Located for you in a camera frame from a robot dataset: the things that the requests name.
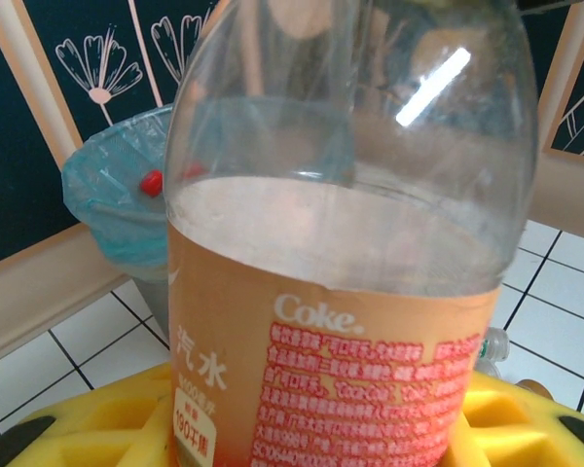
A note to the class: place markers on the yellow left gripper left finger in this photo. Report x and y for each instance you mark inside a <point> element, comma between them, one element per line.
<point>102,428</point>

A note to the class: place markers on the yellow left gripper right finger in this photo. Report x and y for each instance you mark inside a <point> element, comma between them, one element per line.
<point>525,428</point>

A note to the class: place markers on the orange label Coke bottle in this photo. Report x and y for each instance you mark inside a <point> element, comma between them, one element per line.
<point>350,340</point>

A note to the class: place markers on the clear bottle green neck band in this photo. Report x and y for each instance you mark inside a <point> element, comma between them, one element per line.
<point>494,348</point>

